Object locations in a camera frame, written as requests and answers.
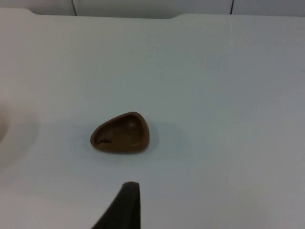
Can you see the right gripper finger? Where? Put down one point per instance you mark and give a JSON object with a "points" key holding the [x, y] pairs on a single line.
{"points": [[126, 210]]}

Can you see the dark wooden cup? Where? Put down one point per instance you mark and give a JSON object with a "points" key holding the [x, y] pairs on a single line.
{"points": [[124, 143]]}

